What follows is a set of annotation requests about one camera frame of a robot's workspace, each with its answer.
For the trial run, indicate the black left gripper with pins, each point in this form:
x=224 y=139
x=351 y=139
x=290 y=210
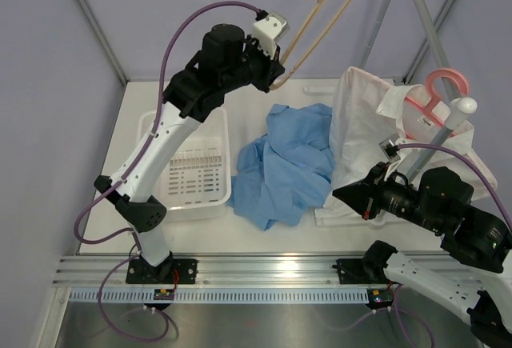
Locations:
x=270 y=69

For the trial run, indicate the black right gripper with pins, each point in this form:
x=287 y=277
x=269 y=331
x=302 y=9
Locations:
x=364 y=196

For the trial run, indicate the blue shirt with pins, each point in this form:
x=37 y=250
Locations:
x=287 y=171

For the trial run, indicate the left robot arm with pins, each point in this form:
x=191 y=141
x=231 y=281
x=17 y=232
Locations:
x=108 y=186

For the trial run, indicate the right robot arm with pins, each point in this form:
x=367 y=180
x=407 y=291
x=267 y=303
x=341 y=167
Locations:
x=474 y=238

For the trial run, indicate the white shirt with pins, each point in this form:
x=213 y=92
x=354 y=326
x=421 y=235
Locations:
x=368 y=110

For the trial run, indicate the grey rack pole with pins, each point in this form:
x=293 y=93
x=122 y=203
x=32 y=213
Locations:
x=436 y=136

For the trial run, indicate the white plastic basket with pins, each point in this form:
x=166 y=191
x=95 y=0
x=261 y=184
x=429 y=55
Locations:
x=187 y=167

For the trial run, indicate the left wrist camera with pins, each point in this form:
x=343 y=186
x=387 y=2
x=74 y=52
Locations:
x=268 y=29

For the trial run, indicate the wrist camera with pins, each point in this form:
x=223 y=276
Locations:
x=394 y=150
x=268 y=29

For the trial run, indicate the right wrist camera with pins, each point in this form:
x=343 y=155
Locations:
x=394 y=150

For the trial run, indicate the aluminium rail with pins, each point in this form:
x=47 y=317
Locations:
x=215 y=270

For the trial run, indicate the white slotted cable duct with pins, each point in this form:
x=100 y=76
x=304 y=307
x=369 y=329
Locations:
x=222 y=296

